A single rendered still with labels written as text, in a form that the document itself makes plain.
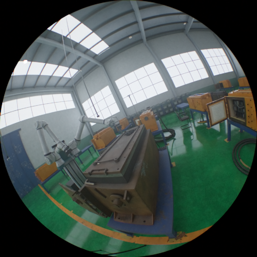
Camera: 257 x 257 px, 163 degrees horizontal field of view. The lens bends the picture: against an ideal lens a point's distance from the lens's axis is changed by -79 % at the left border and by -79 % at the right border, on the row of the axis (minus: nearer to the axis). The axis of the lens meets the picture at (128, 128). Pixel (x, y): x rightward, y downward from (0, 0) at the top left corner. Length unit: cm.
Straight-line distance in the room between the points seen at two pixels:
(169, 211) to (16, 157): 952
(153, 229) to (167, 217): 19
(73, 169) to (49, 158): 75
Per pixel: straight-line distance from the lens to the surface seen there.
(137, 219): 118
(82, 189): 101
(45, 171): 569
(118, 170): 65
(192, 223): 173
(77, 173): 224
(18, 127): 1006
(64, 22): 787
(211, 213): 180
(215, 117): 250
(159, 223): 111
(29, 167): 938
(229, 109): 273
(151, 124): 355
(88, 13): 794
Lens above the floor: 169
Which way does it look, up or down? 10 degrees down
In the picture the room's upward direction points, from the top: 25 degrees counter-clockwise
